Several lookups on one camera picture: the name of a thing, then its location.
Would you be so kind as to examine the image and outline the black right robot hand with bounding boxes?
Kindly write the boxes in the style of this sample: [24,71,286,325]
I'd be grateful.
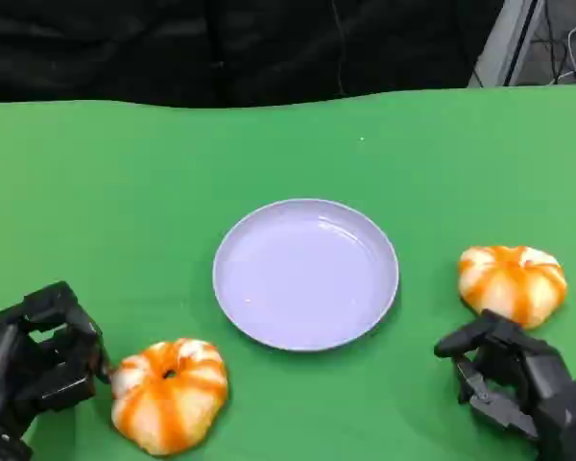
[433,308,576,461]

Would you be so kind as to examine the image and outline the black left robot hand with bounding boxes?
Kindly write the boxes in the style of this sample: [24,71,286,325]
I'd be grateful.
[0,280,112,461]

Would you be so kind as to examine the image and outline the orange white toy bread roll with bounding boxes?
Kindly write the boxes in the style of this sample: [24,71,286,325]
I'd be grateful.
[457,245,568,330]
[109,337,229,456]

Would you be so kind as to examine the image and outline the lilac plate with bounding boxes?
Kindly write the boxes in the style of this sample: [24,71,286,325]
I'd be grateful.
[212,197,400,353]

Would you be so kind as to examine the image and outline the black drape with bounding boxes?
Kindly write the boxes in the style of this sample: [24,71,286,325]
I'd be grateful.
[0,0,505,109]

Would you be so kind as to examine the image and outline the black floor cable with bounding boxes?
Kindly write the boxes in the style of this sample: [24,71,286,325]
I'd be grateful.
[540,0,565,84]

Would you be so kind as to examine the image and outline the white cable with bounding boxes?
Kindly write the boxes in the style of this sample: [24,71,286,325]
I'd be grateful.
[554,26,576,85]

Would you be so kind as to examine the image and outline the grey metal frame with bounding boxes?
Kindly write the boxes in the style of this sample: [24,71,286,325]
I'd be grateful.
[468,0,548,88]

